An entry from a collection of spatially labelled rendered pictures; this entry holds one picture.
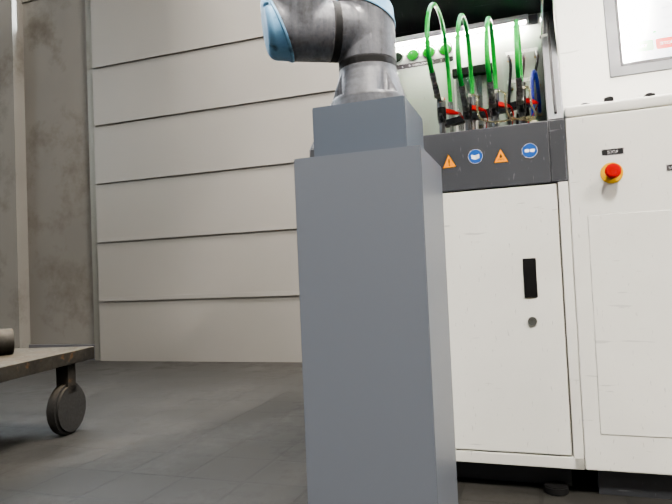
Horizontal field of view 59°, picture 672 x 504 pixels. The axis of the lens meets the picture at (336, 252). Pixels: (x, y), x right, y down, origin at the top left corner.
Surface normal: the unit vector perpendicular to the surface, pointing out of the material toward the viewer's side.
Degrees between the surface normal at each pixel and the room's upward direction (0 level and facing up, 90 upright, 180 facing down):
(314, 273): 90
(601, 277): 90
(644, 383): 90
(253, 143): 90
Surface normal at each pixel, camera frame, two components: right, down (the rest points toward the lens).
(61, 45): -0.32, -0.02
